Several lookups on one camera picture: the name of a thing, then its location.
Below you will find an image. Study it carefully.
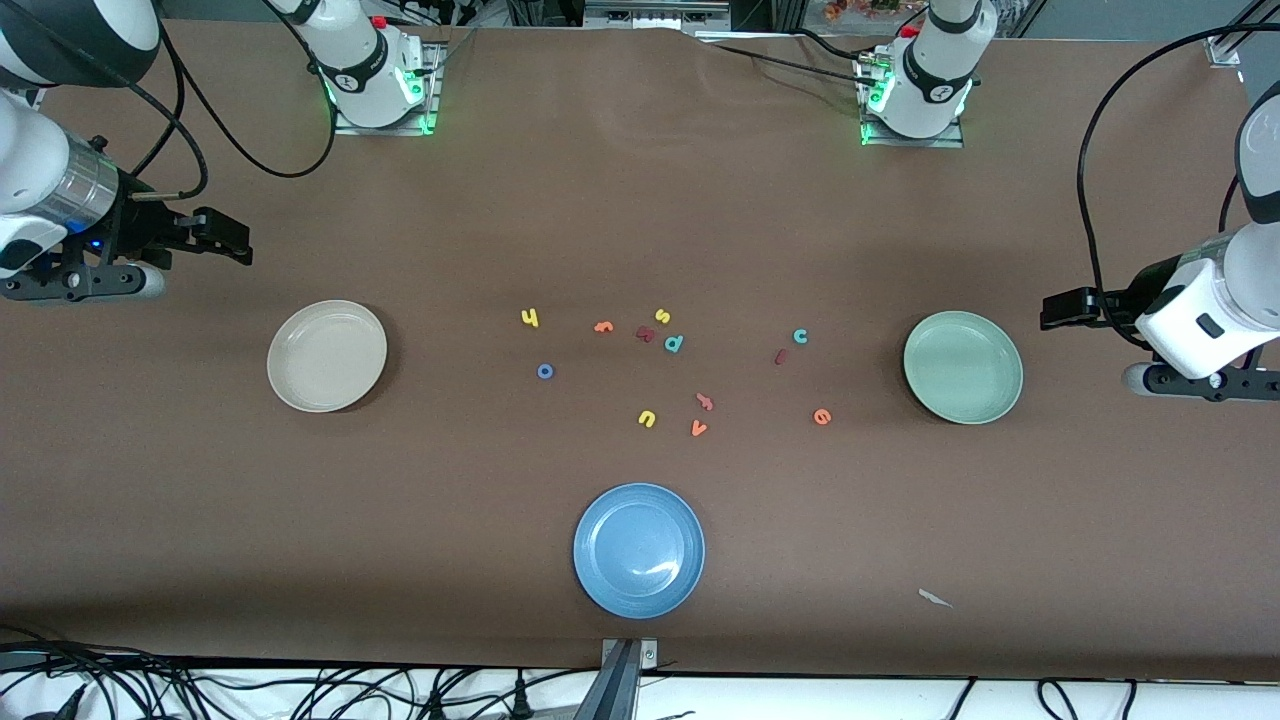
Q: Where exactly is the green plate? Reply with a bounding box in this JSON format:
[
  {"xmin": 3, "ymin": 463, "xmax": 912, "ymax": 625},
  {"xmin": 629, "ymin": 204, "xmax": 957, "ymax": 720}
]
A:
[{"xmin": 902, "ymin": 310, "xmax": 1025, "ymax": 426}]

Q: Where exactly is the beige brown plate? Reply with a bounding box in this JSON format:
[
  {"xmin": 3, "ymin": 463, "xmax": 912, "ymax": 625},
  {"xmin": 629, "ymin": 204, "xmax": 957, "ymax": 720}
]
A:
[{"xmin": 266, "ymin": 299, "xmax": 389, "ymax": 414}]

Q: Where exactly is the brown table cover sheet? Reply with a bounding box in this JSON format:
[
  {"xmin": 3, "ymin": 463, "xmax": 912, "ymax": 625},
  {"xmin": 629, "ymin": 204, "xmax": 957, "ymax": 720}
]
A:
[{"xmin": 0, "ymin": 18, "xmax": 1280, "ymax": 683}]

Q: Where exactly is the grey equipment box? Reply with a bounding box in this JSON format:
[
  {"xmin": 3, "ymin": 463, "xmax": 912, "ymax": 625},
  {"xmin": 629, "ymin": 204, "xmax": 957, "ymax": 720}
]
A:
[{"xmin": 583, "ymin": 0, "xmax": 731, "ymax": 31}]

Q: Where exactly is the blue plate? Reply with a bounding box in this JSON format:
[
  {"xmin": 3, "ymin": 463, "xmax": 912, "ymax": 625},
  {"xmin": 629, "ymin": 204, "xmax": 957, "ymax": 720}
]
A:
[{"xmin": 572, "ymin": 483, "xmax": 707, "ymax": 620}]

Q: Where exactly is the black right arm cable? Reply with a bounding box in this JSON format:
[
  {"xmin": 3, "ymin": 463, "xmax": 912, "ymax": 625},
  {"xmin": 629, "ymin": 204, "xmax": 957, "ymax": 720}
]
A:
[{"xmin": 125, "ymin": 0, "xmax": 341, "ymax": 201}]

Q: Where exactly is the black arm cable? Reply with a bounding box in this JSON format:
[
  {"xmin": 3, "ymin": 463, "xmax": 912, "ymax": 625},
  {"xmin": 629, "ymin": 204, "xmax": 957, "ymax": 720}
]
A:
[
  {"xmin": 125, "ymin": 0, "xmax": 341, "ymax": 201},
  {"xmin": 1076, "ymin": 22, "xmax": 1280, "ymax": 311}
]

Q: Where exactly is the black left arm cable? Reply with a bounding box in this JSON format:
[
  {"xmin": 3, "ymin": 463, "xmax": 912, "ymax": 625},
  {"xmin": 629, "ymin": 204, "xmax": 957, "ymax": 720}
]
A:
[{"xmin": 1076, "ymin": 22, "xmax": 1280, "ymax": 311}]

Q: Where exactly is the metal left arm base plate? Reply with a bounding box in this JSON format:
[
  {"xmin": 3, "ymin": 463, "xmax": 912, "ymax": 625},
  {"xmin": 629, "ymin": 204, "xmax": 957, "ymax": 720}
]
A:
[{"xmin": 858, "ymin": 55, "xmax": 966, "ymax": 149}]

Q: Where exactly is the aluminium frame profile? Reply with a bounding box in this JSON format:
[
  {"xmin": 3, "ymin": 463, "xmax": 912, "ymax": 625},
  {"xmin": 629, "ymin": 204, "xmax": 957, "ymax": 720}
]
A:
[{"xmin": 1205, "ymin": 0, "xmax": 1271, "ymax": 67}]

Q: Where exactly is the thick black cable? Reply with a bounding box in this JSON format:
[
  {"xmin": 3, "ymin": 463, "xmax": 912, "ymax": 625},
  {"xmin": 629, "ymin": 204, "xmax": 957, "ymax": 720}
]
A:
[{"xmin": 0, "ymin": 640, "xmax": 161, "ymax": 669}]

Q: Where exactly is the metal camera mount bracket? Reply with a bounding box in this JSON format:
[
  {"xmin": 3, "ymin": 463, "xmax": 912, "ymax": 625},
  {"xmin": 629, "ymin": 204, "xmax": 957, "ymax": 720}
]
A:
[{"xmin": 575, "ymin": 638, "xmax": 659, "ymax": 720}]

